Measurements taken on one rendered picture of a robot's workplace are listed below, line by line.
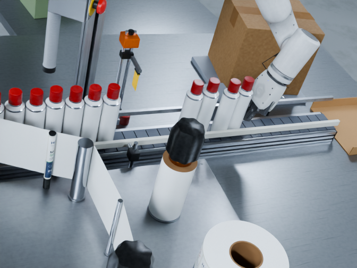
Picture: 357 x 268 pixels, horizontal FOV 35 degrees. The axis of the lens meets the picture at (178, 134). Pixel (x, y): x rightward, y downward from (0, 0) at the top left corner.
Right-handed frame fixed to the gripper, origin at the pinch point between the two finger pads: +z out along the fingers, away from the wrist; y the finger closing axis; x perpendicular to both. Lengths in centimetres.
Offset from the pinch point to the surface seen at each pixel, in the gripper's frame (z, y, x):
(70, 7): -14, -1, -71
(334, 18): 9, -213, 250
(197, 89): -4.5, 1.6, -25.8
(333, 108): -6, -12, 49
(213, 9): 47, -226, 146
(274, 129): 0.2, 4.3, 9.7
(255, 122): 3.7, -2.8, 8.0
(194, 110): 2.0, 2.7, -22.9
